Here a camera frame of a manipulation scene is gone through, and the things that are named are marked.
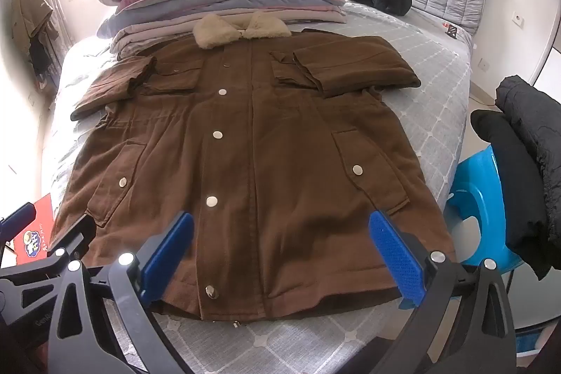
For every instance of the brown coat with fleece collar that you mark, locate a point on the brown coat with fleece collar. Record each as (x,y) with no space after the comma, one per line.
(285,163)

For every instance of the red paper bag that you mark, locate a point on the red paper bag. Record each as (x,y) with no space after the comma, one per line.
(41,225)

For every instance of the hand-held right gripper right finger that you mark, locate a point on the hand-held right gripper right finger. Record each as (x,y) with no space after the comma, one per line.
(394,260)

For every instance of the bed with grey checked sheet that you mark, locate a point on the bed with grey checked sheet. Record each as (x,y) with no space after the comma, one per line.
(429,102)

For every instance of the black quilted jacket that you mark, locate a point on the black quilted jacket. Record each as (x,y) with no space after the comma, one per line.
(534,115)

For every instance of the blue plastic stool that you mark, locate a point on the blue plastic stool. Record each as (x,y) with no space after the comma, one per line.
(477,181)

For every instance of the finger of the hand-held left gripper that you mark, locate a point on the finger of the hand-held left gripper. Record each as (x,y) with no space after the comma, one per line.
(72,234)
(19,217)

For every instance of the olive green jacket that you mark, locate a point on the olive green jacket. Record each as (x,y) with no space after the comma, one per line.
(28,14)

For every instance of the black smooth garment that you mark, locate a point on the black smooth garment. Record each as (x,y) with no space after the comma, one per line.
(508,181)

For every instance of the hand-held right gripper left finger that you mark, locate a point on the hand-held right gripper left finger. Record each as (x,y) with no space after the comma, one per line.
(168,255)

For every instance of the white wall socket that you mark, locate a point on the white wall socket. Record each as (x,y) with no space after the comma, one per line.
(482,65)
(519,20)

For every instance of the stack of folded clothes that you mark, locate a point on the stack of folded clothes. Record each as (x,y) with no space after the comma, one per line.
(197,2)

